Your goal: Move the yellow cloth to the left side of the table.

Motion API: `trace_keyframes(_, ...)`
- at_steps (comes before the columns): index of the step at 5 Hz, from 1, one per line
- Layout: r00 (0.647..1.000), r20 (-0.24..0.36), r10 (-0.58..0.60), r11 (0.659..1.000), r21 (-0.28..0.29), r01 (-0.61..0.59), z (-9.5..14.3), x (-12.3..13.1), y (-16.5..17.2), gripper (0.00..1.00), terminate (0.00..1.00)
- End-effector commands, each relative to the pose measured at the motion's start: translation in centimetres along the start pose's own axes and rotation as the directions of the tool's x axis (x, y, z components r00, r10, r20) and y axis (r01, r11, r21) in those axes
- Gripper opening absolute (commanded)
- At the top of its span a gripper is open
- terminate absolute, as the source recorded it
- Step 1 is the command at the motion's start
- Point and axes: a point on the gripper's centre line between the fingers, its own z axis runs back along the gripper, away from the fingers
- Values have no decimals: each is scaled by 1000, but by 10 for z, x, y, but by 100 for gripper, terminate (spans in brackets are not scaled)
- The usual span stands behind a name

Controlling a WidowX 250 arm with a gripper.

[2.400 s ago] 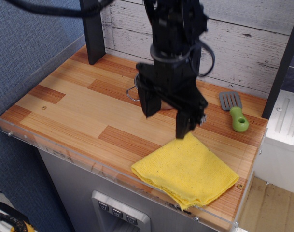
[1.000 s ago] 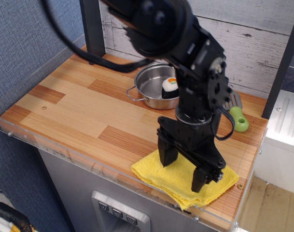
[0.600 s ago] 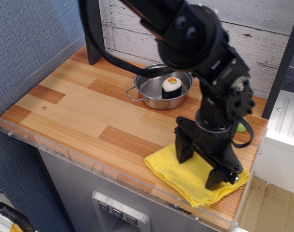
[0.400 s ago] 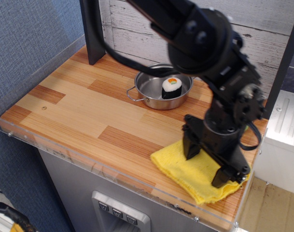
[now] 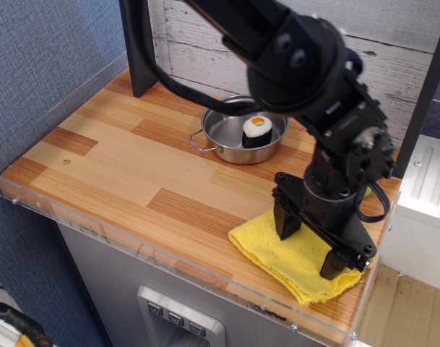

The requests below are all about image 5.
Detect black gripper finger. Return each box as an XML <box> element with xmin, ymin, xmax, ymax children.
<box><xmin>273</xmin><ymin>202</ymin><xmax>302</xmax><ymax>241</ymax></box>
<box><xmin>320</xmin><ymin>249</ymin><xmax>349</xmax><ymax>280</ymax></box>

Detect white toy sink unit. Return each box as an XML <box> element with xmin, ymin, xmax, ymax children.
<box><xmin>380</xmin><ymin>135</ymin><xmax>440</xmax><ymax>289</ymax></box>

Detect yellow object at corner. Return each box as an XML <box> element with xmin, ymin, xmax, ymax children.
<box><xmin>14</xmin><ymin>333</ymin><xmax>53</xmax><ymax>347</ymax></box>

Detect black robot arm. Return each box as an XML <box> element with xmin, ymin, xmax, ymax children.
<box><xmin>191</xmin><ymin>1</ymin><xmax>395</xmax><ymax>279</ymax></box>

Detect yellow cloth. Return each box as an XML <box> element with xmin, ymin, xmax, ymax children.
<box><xmin>228</xmin><ymin>210</ymin><xmax>365</xmax><ymax>307</ymax></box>

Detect black right post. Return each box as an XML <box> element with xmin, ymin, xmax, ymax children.
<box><xmin>393</xmin><ymin>36</ymin><xmax>440</xmax><ymax>179</ymax></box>

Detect grey spatula green handle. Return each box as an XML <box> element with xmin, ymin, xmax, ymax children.
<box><xmin>363</xmin><ymin>185</ymin><xmax>372</xmax><ymax>198</ymax></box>

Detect toy sushi roll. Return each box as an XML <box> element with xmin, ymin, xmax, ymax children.
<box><xmin>242</xmin><ymin>116</ymin><xmax>272</xmax><ymax>148</ymax></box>

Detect stainless steel pot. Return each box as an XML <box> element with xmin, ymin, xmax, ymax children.
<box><xmin>189</xmin><ymin>109</ymin><xmax>290</xmax><ymax>165</ymax></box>

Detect black braided cable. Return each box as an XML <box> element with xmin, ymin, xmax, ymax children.
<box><xmin>124</xmin><ymin>0</ymin><xmax>256</xmax><ymax>116</ymax></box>

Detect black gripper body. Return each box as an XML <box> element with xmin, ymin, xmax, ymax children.
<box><xmin>272</xmin><ymin>172</ymin><xmax>377</xmax><ymax>271</ymax></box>

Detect silver cabinet with dispenser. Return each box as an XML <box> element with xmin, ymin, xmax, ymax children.
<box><xmin>55</xmin><ymin>220</ymin><xmax>336</xmax><ymax>347</ymax></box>

